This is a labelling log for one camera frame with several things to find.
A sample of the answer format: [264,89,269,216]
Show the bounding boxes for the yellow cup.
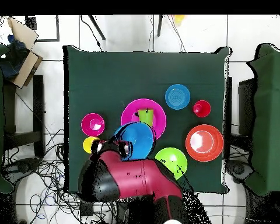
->
[82,136,101,154]

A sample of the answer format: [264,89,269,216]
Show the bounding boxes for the orange bowl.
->
[185,124,225,163]

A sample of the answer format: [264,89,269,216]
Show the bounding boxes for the large magenta bowl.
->
[120,98,167,141]

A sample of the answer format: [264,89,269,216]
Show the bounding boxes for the dark green tablecloth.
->
[62,44,232,195]

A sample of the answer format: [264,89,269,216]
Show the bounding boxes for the cardboard box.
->
[6,17,44,89]

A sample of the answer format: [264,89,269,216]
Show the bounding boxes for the green bowl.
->
[154,147,188,180]

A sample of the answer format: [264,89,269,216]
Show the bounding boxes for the green cup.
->
[137,108,154,127]

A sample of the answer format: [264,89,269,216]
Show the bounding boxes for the black stool frame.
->
[3,74,46,159]

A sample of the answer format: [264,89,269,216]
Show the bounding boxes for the red cup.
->
[192,100,212,118]

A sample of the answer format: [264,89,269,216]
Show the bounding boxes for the large blue bowl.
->
[113,122,155,162]

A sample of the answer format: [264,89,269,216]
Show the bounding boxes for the yellow object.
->
[173,14,186,25]

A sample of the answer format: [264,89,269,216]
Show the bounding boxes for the small crimson bowl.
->
[80,113,106,138]

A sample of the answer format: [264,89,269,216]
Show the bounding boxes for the black box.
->
[237,78,257,136]

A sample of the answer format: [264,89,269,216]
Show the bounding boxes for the cable bundle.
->
[2,128,117,224]

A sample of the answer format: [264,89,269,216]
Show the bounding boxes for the black square frame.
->
[24,15,61,43]

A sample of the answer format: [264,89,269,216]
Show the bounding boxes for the dark blue cloth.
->
[0,34,30,80]

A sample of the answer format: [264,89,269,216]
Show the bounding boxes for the black tripod leg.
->
[156,14,164,37]
[87,15,106,41]

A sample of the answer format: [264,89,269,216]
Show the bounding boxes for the blue straight-sided bowl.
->
[164,83,191,111]

